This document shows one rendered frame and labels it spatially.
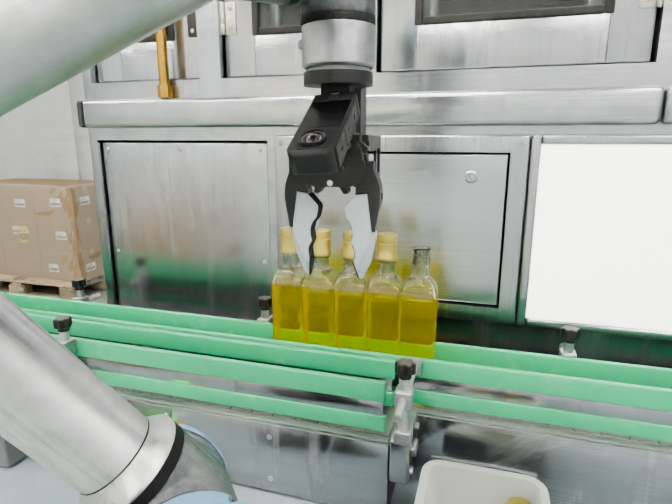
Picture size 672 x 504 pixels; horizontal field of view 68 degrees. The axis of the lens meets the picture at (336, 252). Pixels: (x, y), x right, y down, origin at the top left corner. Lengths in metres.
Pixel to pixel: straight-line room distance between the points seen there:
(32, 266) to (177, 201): 3.82
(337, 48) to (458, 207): 0.50
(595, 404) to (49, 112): 5.29
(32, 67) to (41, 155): 5.40
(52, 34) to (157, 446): 0.37
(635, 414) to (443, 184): 0.47
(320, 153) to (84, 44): 0.19
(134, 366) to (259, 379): 0.24
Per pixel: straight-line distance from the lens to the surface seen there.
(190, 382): 0.90
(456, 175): 0.93
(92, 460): 0.53
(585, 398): 0.86
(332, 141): 0.44
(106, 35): 0.34
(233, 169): 1.09
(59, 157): 5.58
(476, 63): 0.97
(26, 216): 4.86
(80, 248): 4.58
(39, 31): 0.33
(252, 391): 0.85
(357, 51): 0.51
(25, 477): 1.07
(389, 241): 0.81
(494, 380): 0.84
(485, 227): 0.94
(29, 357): 0.50
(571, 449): 0.88
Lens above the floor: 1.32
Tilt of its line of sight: 13 degrees down
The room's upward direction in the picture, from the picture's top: straight up
